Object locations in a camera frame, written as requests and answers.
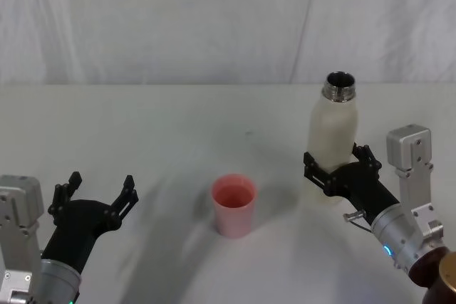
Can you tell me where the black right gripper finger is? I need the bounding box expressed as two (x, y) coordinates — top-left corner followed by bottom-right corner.
(303, 151), (335, 197)
(350, 142), (383, 175)

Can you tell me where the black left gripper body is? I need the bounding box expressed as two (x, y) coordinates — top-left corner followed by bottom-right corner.
(41, 199), (122, 275)

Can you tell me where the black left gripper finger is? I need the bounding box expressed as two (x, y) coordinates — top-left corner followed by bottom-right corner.
(105, 174), (140, 229)
(48, 172), (84, 216)

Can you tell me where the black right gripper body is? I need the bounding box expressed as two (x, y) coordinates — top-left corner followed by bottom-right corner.
(328, 161), (400, 222)

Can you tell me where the cream vacuum bottle steel neck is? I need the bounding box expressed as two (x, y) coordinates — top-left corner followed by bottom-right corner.
(305, 70), (359, 206)

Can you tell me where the white table cloth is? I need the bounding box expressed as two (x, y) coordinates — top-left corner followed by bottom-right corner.
(0, 82), (456, 304)

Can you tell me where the pink cup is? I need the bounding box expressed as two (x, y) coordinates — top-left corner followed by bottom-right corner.
(211, 173), (258, 239)

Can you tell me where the white wrinkled curtain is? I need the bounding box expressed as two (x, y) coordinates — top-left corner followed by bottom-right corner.
(0, 0), (456, 86)

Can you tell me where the thin dark cable silver plug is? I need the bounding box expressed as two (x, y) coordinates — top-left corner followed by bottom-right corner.
(343, 209), (374, 234)

